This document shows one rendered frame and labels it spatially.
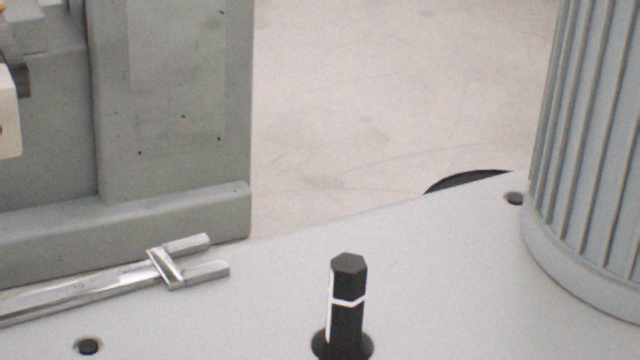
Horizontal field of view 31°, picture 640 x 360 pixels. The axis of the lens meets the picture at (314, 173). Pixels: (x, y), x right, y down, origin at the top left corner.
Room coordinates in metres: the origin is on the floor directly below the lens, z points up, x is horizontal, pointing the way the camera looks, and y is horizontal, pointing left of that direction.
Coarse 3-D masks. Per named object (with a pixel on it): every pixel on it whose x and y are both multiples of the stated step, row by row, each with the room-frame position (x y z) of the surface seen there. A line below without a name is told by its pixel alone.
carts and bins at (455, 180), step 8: (448, 176) 2.62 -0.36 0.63; (456, 176) 2.64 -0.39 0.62; (464, 176) 2.65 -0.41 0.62; (472, 176) 2.65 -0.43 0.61; (480, 176) 2.66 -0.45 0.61; (488, 176) 2.66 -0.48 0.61; (432, 184) 2.58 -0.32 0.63; (440, 184) 2.60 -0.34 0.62; (448, 184) 2.62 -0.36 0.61; (456, 184) 2.63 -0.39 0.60; (432, 192) 2.57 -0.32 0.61
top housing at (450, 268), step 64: (448, 192) 0.68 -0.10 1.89; (512, 192) 0.69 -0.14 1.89; (192, 256) 0.60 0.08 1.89; (256, 256) 0.60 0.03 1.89; (320, 256) 0.60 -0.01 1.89; (384, 256) 0.60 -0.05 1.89; (448, 256) 0.61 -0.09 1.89; (512, 256) 0.61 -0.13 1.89; (64, 320) 0.52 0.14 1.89; (128, 320) 0.53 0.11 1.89; (192, 320) 0.53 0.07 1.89; (256, 320) 0.53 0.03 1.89; (320, 320) 0.54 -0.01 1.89; (384, 320) 0.54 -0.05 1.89; (448, 320) 0.54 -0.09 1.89; (512, 320) 0.55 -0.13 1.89; (576, 320) 0.55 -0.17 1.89
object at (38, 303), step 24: (192, 240) 0.60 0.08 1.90; (144, 264) 0.57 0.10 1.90; (168, 264) 0.57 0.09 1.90; (216, 264) 0.58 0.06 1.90; (48, 288) 0.54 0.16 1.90; (72, 288) 0.54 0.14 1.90; (96, 288) 0.55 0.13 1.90; (120, 288) 0.55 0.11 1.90; (168, 288) 0.55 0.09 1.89; (0, 312) 0.52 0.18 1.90; (24, 312) 0.52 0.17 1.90; (48, 312) 0.53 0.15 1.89
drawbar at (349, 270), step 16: (336, 256) 0.52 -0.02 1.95; (352, 256) 0.52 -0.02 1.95; (336, 272) 0.51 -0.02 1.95; (352, 272) 0.51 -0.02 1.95; (336, 288) 0.51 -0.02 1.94; (352, 288) 0.51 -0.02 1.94; (336, 304) 0.51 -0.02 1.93; (336, 320) 0.51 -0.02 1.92; (352, 320) 0.51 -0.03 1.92; (336, 336) 0.51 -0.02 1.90; (352, 336) 0.51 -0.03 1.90; (336, 352) 0.51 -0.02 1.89; (352, 352) 0.51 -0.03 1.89
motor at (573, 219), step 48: (576, 0) 0.62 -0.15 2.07; (624, 0) 0.58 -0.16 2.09; (576, 48) 0.60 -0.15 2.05; (624, 48) 0.57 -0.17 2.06; (576, 96) 0.60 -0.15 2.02; (624, 96) 0.57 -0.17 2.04; (576, 144) 0.59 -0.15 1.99; (624, 144) 0.57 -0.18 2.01; (528, 192) 0.64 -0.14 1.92; (576, 192) 0.59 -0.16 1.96; (624, 192) 0.56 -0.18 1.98; (528, 240) 0.62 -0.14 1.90; (576, 240) 0.58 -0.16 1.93; (624, 240) 0.56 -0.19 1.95; (576, 288) 0.57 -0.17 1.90; (624, 288) 0.55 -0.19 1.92
